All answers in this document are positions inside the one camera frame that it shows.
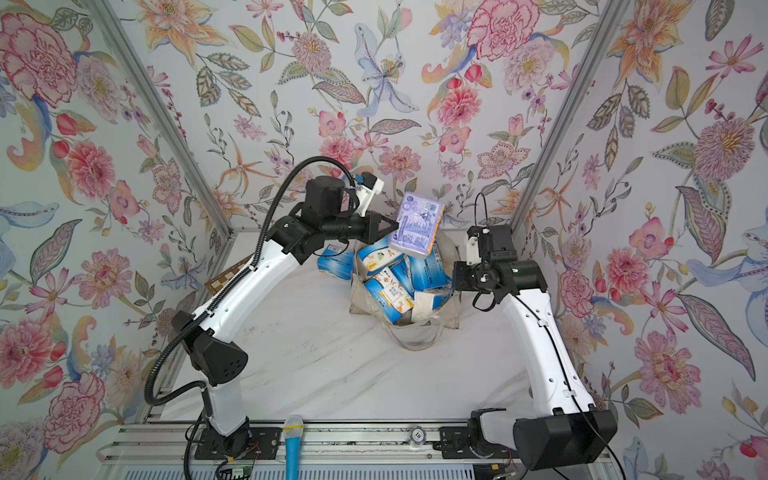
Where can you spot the aluminium front rail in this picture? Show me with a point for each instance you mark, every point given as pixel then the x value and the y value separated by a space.
pixel 321 443

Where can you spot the blue microphone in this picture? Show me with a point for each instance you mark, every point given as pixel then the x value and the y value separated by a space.
pixel 293 429

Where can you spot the silver round knob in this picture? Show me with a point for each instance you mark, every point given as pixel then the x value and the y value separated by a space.
pixel 417 437

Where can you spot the wooden chessboard box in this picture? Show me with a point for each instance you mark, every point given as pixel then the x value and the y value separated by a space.
pixel 217 283

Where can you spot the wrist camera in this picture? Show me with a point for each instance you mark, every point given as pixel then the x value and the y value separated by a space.
pixel 367 187
pixel 472 251

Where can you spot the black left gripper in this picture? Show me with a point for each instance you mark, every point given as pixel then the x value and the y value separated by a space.
pixel 368 226

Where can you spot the purple tissue pack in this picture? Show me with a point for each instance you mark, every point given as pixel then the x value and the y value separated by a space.
pixel 418 221

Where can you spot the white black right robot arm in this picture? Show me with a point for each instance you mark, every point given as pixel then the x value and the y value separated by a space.
pixel 566 428

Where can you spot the beige canvas tote bag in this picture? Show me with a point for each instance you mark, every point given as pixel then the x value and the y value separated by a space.
pixel 408 335

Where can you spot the blue white tissue pack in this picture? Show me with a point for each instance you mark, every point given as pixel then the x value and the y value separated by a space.
pixel 374 257

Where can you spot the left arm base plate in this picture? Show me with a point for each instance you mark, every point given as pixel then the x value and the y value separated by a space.
pixel 256 443

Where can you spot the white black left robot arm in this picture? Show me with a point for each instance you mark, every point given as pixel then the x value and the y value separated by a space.
pixel 213 327

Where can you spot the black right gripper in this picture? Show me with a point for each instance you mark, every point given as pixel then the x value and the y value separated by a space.
pixel 462 283

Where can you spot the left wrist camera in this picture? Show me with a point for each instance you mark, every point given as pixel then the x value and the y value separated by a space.
pixel 367 187

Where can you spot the blue tissue pack front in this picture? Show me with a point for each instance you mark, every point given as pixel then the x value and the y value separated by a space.
pixel 428 273

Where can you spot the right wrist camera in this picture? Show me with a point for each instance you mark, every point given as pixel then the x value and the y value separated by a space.
pixel 472 251

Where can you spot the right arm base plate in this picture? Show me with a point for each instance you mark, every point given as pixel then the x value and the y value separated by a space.
pixel 456 443

